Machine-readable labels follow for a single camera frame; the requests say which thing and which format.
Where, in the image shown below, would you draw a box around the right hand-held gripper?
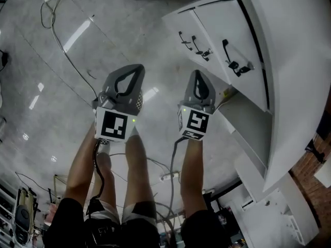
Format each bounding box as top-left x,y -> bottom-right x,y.
177,70 -> 217,141

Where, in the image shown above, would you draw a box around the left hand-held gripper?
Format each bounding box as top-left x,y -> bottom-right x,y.
92,64 -> 145,142

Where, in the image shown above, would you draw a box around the person's right forearm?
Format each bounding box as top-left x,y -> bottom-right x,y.
180,137 -> 207,214

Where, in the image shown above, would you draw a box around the person's left forearm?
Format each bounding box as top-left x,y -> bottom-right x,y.
63,121 -> 100,206

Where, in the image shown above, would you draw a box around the white desk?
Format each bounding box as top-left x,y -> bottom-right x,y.
161,0 -> 331,193

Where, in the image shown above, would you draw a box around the person's left checkered shoe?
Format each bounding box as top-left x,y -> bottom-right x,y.
99,138 -> 111,156

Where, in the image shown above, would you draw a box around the person's white black shorts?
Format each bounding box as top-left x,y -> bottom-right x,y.
85,199 -> 158,227

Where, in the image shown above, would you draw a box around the white slatted cabinet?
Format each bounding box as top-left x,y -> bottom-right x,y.
217,174 -> 320,248

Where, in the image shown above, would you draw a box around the person's black shirt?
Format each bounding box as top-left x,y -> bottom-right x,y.
45,197 -> 232,248

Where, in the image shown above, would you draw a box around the cluttered storage shelf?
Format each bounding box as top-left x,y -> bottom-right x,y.
0,182 -> 39,248

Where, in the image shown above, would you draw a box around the black cabinet handle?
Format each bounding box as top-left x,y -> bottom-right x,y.
191,35 -> 209,61
221,39 -> 243,78
178,31 -> 193,51

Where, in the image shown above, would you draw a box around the white floor cable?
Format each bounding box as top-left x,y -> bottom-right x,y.
40,0 -> 99,98

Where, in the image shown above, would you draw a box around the right hand-held gripper cable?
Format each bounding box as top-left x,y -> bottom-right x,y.
169,135 -> 187,216

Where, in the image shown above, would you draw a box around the hand-held gripper cable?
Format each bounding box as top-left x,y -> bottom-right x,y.
169,135 -> 187,216
92,138 -> 107,198

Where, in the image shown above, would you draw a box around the left hand-held gripper cable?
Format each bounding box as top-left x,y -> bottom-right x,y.
92,138 -> 107,198

